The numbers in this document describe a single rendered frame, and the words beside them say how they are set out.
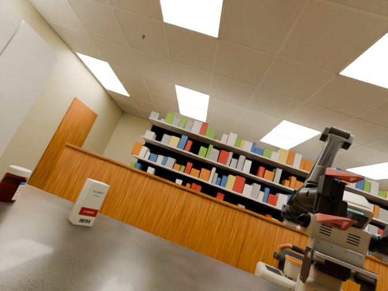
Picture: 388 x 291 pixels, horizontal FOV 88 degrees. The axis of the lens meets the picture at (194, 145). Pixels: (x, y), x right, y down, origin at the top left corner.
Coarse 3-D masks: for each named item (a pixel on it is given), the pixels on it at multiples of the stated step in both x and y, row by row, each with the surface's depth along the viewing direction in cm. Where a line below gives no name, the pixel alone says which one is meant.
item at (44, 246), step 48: (0, 240) 27; (48, 240) 32; (96, 240) 40; (144, 240) 51; (0, 288) 19; (48, 288) 22; (96, 288) 25; (144, 288) 29; (192, 288) 34; (240, 288) 43; (288, 288) 56
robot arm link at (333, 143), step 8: (328, 128) 87; (328, 136) 84; (336, 136) 82; (352, 136) 83; (328, 144) 80; (336, 144) 79; (344, 144) 82; (328, 152) 77; (336, 152) 77; (320, 160) 75; (328, 160) 75; (304, 184) 69; (296, 200) 66; (304, 208) 66; (312, 208) 64
